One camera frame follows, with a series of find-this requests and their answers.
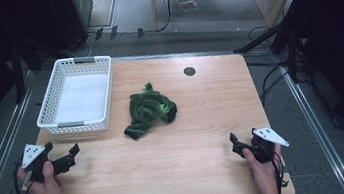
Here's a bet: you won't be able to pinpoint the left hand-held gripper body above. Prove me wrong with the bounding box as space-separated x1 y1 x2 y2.
17 140 59 189

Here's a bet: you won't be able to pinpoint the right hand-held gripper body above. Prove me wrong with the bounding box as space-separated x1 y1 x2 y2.
248 123 292 166

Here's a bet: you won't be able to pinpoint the green plush hooded garment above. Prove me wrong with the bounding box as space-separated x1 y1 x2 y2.
117 79 182 142

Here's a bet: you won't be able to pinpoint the person's right hand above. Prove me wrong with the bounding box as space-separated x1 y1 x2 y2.
241 142 289 194

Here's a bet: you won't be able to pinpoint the white perforated plastic basket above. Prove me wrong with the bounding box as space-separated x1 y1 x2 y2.
28 52 122 140

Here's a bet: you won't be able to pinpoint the black metal stand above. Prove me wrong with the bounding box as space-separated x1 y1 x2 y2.
6 35 47 106

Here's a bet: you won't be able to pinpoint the black round table grommet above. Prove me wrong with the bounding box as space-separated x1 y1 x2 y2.
182 66 197 78

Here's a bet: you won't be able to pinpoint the black tripod stand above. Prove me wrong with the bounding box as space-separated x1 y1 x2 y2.
229 8 314 92

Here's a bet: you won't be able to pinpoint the black cabinet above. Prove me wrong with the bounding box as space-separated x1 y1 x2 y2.
45 0 101 54

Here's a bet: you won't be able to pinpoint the red printed paper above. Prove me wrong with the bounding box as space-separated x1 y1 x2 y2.
176 0 201 13

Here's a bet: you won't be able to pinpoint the black floor cables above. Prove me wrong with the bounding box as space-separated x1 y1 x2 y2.
241 22 298 110

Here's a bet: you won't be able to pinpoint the black hanging cable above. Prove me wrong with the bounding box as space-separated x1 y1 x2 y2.
148 0 179 34

